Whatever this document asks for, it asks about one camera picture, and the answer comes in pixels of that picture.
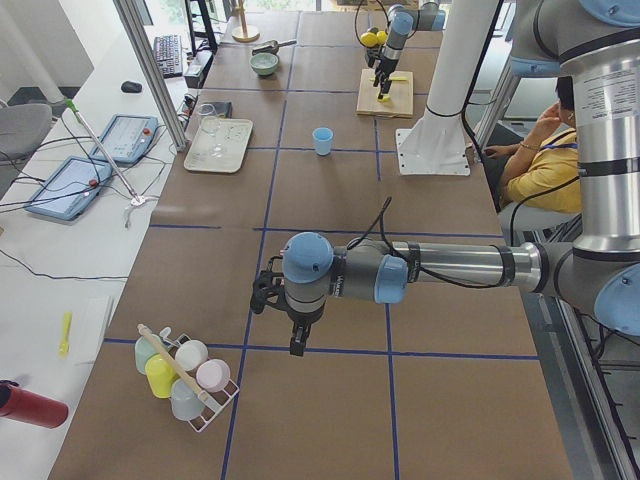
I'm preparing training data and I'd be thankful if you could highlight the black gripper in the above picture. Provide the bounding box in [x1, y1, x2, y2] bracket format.
[285, 294, 325, 356]
[371, 47, 398, 97]

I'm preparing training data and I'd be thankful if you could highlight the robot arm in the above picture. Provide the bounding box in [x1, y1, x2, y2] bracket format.
[253, 1, 639, 356]
[366, 1, 446, 101]

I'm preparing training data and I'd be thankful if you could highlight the light blue cup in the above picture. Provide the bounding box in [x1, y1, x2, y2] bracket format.
[312, 127, 334, 156]

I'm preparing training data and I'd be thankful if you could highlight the pink cup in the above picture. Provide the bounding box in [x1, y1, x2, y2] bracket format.
[196, 359, 231, 393]

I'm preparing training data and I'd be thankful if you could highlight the white cup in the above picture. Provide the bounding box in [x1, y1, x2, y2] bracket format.
[175, 340, 208, 372]

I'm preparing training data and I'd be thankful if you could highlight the grey blue cup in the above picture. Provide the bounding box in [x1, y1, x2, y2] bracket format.
[170, 379, 205, 421]

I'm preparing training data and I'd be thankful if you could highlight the yellow cup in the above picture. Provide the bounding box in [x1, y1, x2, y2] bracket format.
[144, 354, 178, 399]

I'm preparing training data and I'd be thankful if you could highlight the mint green cup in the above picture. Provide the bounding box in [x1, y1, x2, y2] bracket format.
[134, 336, 157, 375]

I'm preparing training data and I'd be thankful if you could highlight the yellow plastic knife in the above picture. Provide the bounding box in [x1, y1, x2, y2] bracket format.
[369, 76, 408, 82]

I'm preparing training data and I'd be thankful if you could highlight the bamboo cutting board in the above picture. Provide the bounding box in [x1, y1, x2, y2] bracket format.
[356, 69, 413, 118]

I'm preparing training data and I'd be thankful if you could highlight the steel ice scoop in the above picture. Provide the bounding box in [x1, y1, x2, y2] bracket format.
[251, 39, 297, 55]

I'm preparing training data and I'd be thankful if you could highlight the wooden stick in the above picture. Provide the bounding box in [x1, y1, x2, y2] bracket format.
[137, 324, 208, 403]

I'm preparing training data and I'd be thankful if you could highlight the green bowl of ice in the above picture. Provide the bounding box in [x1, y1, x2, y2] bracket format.
[249, 52, 280, 77]

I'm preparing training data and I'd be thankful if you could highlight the wooden mug tree stand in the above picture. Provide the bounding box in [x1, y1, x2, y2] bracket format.
[232, 0, 260, 43]

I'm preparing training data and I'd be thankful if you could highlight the cream bear tray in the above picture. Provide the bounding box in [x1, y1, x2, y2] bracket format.
[184, 119, 253, 174]

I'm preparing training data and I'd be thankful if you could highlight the person in yellow shirt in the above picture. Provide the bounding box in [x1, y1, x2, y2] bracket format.
[483, 76, 581, 214]

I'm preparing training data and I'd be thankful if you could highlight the clear wine glass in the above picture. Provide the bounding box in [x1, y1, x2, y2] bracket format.
[197, 103, 225, 157]

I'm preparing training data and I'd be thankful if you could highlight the black keyboard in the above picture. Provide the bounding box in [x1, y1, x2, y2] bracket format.
[153, 34, 183, 78]

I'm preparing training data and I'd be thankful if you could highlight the yellow plastic spoon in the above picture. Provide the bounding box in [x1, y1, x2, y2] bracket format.
[58, 311, 73, 357]

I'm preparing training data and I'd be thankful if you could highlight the black computer mouse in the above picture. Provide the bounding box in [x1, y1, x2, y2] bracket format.
[121, 81, 142, 94]

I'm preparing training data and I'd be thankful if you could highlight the blue teach pendant far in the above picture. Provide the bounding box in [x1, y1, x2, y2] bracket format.
[99, 114, 159, 166]

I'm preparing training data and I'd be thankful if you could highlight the blue teach pendant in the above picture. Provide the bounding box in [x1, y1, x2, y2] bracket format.
[99, 114, 159, 166]
[25, 156, 113, 221]

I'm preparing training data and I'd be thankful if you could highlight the blue teach pendant near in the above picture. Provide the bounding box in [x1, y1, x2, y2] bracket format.
[25, 156, 113, 221]

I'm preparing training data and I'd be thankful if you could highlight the red bottle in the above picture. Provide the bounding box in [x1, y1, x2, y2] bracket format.
[1, 380, 69, 429]

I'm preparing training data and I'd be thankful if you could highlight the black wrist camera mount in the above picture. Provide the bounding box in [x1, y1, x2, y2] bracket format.
[365, 46, 382, 69]

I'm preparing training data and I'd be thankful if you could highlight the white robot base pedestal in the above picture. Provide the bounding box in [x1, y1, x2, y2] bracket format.
[396, 0, 502, 176]

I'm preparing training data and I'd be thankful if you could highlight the white wire cup rack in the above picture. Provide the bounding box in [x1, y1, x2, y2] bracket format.
[160, 327, 239, 433]

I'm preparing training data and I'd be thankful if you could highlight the aluminium frame post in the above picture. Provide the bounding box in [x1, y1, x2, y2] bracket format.
[113, 0, 187, 152]

